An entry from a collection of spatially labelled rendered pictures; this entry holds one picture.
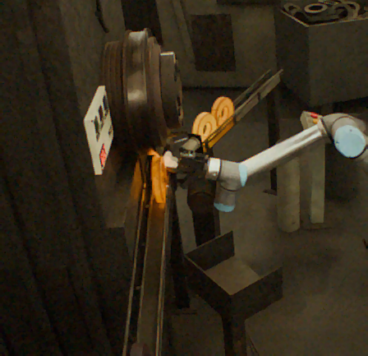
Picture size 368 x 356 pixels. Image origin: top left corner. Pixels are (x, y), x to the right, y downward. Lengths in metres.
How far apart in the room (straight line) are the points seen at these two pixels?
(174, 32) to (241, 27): 0.58
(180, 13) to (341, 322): 3.02
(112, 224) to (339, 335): 1.22
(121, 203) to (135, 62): 0.47
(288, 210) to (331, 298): 0.59
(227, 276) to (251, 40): 3.05
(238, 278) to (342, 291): 0.93
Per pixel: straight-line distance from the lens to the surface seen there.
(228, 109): 2.81
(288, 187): 2.97
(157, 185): 2.15
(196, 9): 4.76
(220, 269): 1.98
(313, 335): 2.57
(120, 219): 1.83
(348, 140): 2.28
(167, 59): 1.99
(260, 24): 4.68
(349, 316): 2.66
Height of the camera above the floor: 1.88
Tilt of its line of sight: 30 degrees down
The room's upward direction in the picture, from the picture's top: 8 degrees counter-clockwise
